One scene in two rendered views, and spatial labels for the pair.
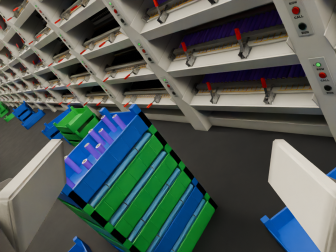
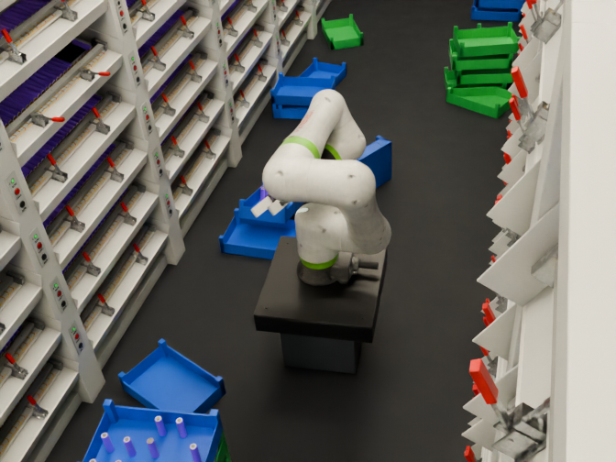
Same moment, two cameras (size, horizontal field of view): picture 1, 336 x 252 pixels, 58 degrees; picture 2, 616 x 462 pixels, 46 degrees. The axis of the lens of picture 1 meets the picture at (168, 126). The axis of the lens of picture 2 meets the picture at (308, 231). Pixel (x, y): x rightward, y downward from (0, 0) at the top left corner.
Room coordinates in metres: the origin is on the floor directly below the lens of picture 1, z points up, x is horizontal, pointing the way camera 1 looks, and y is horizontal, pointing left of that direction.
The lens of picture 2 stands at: (1.27, 1.23, 1.94)
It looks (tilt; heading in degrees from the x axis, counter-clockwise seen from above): 40 degrees down; 223
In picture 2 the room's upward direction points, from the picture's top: 5 degrees counter-clockwise
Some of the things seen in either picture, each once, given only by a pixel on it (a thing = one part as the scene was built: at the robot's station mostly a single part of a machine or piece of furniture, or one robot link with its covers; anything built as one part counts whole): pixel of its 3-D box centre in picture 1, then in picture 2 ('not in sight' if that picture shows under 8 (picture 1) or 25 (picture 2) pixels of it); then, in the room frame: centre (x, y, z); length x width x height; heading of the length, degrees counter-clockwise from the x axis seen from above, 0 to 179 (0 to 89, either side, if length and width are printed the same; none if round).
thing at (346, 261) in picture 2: not in sight; (336, 264); (-0.01, 0.14, 0.39); 0.26 x 0.15 x 0.06; 117
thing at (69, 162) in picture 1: (72, 164); not in sight; (0.84, 0.29, 0.44); 0.02 x 0.02 x 0.06
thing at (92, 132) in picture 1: (96, 137); not in sight; (0.90, 0.20, 0.44); 0.02 x 0.02 x 0.06
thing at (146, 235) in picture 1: (142, 201); not in sight; (0.81, 0.21, 0.20); 0.30 x 0.20 x 0.08; 121
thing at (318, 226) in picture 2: not in sight; (321, 234); (0.01, 0.10, 0.51); 0.16 x 0.13 x 0.19; 115
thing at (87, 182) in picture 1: (94, 151); (151, 447); (0.81, 0.21, 0.44); 0.30 x 0.20 x 0.08; 121
